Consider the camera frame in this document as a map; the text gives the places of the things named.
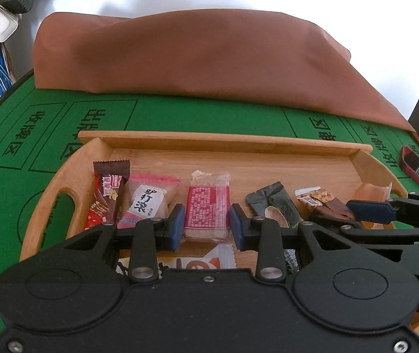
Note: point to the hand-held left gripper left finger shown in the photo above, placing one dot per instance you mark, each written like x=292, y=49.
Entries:
x=176, y=228

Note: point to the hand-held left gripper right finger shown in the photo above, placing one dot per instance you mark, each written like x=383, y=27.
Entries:
x=239, y=228

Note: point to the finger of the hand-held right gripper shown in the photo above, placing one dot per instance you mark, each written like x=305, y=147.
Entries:
x=378, y=235
x=369, y=210

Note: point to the orange jelly cup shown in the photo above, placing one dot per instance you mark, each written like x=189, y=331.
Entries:
x=373, y=193

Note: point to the pink white snack packet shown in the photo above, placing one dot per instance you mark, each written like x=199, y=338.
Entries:
x=147, y=198

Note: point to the wooden tray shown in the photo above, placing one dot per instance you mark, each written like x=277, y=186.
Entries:
x=268, y=165

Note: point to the dark green snack packet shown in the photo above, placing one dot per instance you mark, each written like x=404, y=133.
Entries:
x=279, y=198

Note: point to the black silver snack packet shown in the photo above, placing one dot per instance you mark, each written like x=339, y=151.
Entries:
x=292, y=261

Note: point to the brown red snack packet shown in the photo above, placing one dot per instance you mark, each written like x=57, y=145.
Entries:
x=105, y=195

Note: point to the brown cloth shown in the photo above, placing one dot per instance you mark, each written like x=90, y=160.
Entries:
x=213, y=62

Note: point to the small white pouch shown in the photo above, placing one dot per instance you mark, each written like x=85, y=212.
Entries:
x=2, y=24

